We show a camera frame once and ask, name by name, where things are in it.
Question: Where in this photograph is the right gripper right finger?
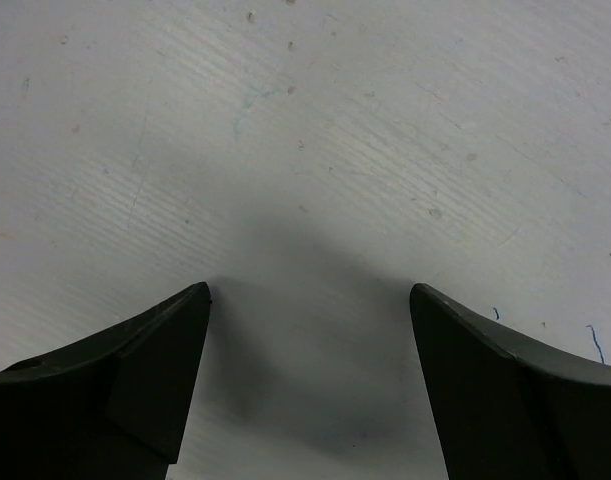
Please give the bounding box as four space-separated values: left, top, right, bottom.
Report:
410 284 611 479

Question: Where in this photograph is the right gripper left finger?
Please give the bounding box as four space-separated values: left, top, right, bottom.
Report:
0 282 210 479

